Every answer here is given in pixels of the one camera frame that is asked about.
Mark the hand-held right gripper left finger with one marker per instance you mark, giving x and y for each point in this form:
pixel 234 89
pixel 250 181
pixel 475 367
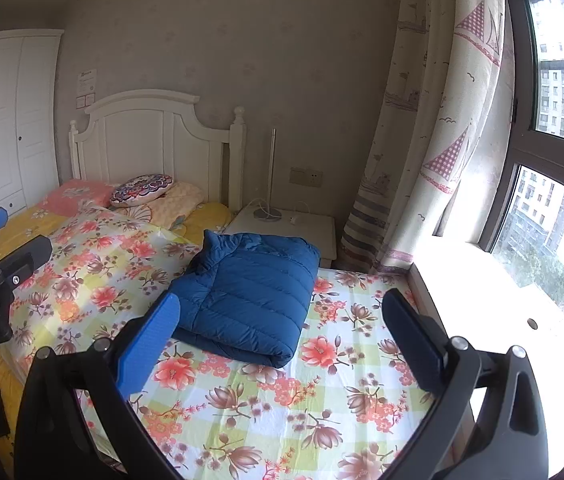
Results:
pixel 149 340

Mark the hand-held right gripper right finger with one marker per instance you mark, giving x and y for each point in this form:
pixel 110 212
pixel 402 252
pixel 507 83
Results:
pixel 409 340

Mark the blue puffer jacket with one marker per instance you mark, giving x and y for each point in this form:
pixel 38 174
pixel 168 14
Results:
pixel 247 295

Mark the pink floral pillow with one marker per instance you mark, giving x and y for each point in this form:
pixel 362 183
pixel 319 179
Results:
pixel 79 196

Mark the white window sill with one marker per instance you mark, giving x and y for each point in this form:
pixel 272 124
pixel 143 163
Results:
pixel 487 300

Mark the white wardrobe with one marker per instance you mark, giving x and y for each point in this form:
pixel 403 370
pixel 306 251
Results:
pixel 1 125

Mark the round patterned pillow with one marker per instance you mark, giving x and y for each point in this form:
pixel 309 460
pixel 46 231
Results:
pixel 141 190

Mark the floral bed quilt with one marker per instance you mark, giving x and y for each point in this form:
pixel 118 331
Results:
pixel 262 410

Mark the peach pillow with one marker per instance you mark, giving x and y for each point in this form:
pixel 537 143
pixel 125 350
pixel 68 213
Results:
pixel 171 207

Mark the white nightstand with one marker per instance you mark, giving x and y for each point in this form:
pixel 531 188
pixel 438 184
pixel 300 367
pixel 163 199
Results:
pixel 312 232

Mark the white bed headboard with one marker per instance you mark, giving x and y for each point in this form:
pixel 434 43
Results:
pixel 151 145

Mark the dark framed window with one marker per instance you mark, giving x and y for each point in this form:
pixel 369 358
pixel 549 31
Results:
pixel 552 235

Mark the sailboat print curtain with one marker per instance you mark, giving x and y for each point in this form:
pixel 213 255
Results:
pixel 427 135

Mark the silver desk lamp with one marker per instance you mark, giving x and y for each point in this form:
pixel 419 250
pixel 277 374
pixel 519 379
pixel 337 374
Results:
pixel 272 170

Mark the paper wall notice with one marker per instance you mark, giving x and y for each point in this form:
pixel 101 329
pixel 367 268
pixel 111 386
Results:
pixel 86 89

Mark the beige wall socket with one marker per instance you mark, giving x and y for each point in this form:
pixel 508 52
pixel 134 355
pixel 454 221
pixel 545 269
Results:
pixel 306 176

